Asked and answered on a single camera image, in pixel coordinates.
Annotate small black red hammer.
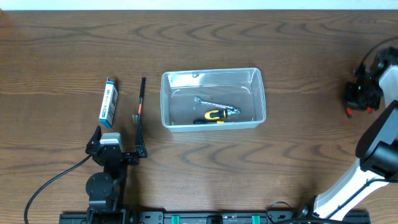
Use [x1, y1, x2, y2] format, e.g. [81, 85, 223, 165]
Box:
[133, 77, 146, 125]

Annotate clear plastic container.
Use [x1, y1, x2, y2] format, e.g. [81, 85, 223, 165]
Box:
[160, 68, 266, 132]

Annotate stubby yellow black screwdriver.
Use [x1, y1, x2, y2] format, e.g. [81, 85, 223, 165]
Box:
[205, 109, 239, 120]

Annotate slim black yellow screwdriver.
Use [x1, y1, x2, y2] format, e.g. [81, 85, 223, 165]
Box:
[193, 119, 224, 124]

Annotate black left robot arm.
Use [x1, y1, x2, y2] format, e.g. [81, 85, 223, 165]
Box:
[85, 121, 147, 223]

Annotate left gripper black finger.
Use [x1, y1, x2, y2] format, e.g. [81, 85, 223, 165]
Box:
[134, 120, 147, 158]
[86, 126, 101, 152]

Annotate silver combination wrench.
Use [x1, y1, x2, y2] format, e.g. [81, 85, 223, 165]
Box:
[193, 96, 241, 114]

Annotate red handled pliers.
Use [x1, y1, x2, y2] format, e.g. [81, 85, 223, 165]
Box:
[345, 107, 373, 119]

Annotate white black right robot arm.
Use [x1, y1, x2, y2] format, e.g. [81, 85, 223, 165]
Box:
[301, 47, 397, 221]

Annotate black mounting rail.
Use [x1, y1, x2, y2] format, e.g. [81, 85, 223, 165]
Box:
[58, 210, 371, 224]

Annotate blue white screwdriver box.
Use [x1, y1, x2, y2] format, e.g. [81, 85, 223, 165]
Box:
[98, 78, 119, 128]

